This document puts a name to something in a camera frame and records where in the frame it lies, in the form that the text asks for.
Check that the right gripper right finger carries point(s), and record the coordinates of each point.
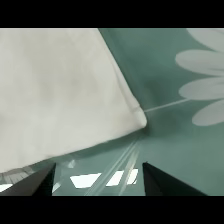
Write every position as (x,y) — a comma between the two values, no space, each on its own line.
(160,183)

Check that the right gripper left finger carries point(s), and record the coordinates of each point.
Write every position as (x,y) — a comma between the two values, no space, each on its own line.
(38,185)

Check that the white T-shirt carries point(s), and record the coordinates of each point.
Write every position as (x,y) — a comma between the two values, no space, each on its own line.
(60,93)

